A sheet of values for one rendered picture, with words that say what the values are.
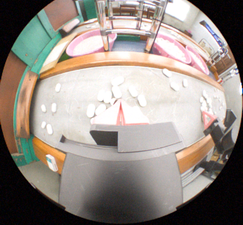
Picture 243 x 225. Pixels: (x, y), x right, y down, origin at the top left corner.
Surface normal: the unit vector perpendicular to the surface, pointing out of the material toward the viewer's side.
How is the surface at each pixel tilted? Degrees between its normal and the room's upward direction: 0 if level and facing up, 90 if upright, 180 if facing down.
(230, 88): 90
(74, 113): 0
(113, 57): 0
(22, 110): 67
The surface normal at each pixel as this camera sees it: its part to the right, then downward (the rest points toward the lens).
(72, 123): 0.00, -0.23
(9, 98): 1.00, 0.00
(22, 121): 0.92, -0.09
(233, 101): -1.00, 0.04
